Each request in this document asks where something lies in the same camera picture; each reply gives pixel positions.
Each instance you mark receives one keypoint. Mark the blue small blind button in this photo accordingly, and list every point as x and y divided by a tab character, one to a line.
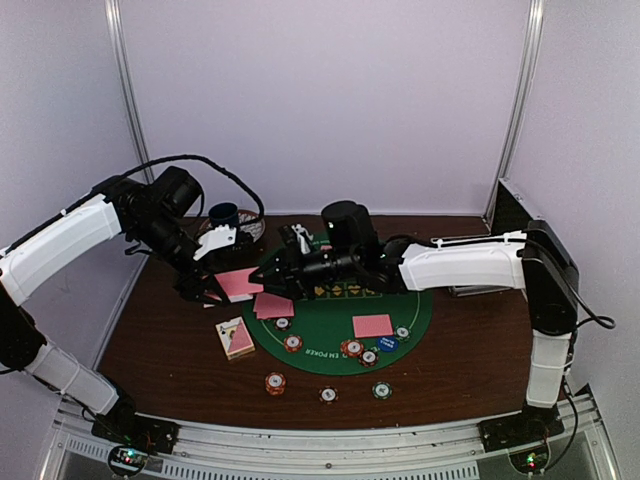
387	344

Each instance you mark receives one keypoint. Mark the aluminium poker chip case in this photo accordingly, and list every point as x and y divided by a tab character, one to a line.
509	211

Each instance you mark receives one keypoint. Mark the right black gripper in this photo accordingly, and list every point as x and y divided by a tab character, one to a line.
291	271

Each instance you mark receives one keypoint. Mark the dark blue mug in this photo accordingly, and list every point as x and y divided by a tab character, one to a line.
224	214

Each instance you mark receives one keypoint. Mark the red-backed card stack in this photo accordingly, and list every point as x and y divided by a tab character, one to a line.
237	286

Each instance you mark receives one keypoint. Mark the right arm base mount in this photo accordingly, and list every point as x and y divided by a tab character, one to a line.
526	440

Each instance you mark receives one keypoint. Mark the red tan chip stack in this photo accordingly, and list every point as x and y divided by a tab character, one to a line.
275	383

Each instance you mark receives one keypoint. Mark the round green poker mat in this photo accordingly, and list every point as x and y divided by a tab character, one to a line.
325	322

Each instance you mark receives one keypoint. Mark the green 20 chip stack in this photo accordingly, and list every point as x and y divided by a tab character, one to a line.
382	390

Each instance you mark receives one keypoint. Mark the red tan 5 chips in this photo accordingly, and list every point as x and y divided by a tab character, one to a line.
352	348

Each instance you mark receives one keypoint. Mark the red tan 5 chip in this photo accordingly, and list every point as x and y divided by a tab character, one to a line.
293	343

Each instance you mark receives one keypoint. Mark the single red-backed playing card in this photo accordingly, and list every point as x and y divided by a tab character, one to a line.
269	306

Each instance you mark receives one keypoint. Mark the floral patterned saucer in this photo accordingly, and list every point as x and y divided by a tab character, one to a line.
249	231

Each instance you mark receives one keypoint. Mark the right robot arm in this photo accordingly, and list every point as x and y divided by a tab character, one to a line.
529	261

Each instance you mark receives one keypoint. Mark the aluminium front rail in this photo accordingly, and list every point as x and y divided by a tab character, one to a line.
453	450

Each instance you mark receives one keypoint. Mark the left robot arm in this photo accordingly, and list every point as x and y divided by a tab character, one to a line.
149	214

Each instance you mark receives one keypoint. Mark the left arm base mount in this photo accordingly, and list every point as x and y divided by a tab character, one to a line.
132	452

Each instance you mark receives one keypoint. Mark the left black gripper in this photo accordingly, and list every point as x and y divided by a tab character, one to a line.
182	280

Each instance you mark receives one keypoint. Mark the red-backed playing card deck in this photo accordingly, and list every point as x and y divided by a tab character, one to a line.
235	338

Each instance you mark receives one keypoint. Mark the right aluminium frame post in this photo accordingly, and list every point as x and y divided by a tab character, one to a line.
529	58

